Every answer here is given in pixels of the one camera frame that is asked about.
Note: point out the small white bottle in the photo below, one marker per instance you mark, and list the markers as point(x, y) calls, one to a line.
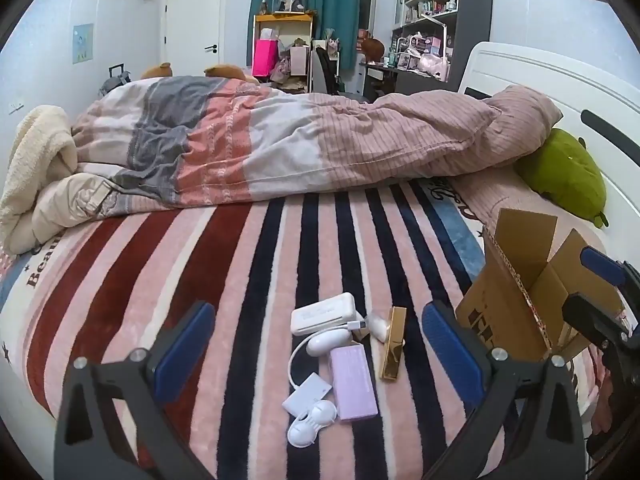
point(378, 327)

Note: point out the dark suitcase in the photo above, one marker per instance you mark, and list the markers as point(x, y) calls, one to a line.
point(117, 80)

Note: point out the brown cardboard box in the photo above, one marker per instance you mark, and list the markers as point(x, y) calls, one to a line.
point(505, 290)

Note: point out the yellow shelf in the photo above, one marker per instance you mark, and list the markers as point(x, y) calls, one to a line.
point(282, 19)

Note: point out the grey chair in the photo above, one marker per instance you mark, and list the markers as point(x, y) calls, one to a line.
point(325, 72)

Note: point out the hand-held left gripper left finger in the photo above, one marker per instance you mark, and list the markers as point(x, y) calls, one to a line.
point(185, 355)

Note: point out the gold bar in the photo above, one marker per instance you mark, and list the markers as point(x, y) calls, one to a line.
point(392, 345)

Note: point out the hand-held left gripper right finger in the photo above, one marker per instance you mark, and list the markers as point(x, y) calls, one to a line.
point(450, 355)

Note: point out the pink striped pillow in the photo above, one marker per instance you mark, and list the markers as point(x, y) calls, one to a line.
point(500, 197)

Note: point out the pink grey patchwork duvet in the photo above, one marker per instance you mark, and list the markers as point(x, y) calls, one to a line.
point(280, 140)

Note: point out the white card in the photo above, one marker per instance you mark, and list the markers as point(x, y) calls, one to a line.
point(306, 394)

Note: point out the grey bookshelf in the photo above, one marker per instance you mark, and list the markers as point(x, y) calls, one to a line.
point(470, 5)

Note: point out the white bed headboard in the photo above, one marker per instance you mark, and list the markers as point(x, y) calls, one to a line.
point(550, 70)

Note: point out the person's right hand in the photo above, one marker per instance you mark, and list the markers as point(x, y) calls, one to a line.
point(605, 402)

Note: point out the brown teddy bear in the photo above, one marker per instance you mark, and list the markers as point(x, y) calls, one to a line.
point(227, 72)
point(157, 71)

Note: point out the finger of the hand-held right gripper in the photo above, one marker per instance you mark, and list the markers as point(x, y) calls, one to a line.
point(595, 317)
point(602, 262)

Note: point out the white rectangular charger case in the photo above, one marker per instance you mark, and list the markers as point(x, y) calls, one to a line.
point(322, 312)

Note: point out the cream fluffy blanket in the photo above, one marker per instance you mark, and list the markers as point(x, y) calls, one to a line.
point(35, 160)

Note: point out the pink power bank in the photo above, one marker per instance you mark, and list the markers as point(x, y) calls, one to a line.
point(354, 382)

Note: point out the dark desk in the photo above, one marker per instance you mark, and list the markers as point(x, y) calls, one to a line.
point(395, 82)

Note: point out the blue wall poster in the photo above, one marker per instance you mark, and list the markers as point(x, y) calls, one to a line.
point(83, 43)

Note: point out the pale pink bag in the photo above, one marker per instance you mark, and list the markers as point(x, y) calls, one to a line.
point(300, 62)

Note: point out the white oval device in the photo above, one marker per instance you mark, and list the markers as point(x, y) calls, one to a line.
point(327, 344)

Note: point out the white door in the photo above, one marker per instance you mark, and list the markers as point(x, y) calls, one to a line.
point(192, 30)

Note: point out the brown round plush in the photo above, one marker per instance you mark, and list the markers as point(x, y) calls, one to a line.
point(372, 49)

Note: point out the bright pink bag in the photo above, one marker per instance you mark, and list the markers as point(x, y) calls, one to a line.
point(265, 59)

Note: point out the green plush toy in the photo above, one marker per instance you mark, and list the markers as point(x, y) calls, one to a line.
point(565, 175)

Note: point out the striped plush blanket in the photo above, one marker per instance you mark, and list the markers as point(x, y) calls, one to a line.
point(200, 285)

